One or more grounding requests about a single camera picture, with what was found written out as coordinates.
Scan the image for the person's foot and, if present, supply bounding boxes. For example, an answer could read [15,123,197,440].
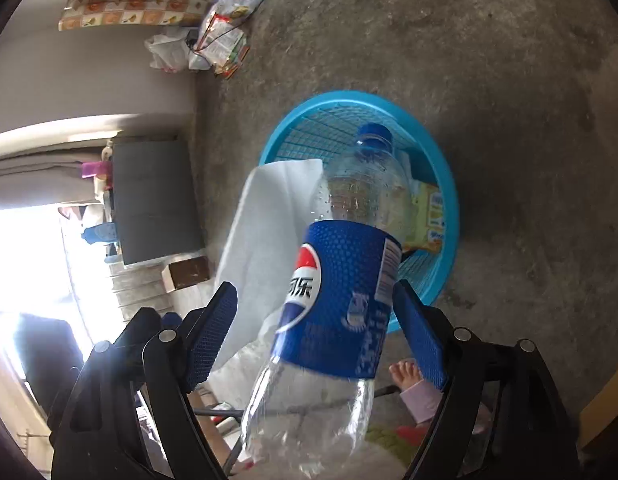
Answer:
[389,359,424,391]

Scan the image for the blue plastic basket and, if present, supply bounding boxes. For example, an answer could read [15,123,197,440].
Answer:
[259,91,460,333]

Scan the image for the white tissue paper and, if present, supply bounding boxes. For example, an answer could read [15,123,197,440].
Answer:
[209,159,324,371]

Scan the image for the clear bottle with blue label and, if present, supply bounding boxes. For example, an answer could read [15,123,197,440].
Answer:
[240,122,410,478]

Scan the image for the brown box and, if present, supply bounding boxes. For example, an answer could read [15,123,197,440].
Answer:
[161,256,210,291]

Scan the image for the white plastic bag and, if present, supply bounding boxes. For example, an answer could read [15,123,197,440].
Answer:
[145,27,210,72]

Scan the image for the pile of plastic packets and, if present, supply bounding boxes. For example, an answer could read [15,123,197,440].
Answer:
[189,0,280,80]

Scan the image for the patterned roll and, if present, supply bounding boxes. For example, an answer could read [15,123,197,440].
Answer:
[59,0,210,32]

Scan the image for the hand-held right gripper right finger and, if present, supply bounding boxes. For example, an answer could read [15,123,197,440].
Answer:
[393,280,580,480]

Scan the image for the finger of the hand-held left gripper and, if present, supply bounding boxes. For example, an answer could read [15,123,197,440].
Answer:
[114,307,182,347]

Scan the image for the purple cup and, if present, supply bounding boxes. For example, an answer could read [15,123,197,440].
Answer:
[81,160,112,180]

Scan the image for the yellow snack packet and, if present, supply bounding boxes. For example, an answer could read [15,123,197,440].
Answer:
[401,182,447,253]

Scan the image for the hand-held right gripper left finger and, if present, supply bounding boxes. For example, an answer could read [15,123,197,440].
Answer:
[51,282,238,480]

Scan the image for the blue detergent bottle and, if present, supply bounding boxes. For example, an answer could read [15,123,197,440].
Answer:
[81,225,117,245]

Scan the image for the grey cabinet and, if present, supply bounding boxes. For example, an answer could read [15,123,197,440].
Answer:
[111,140,206,266]

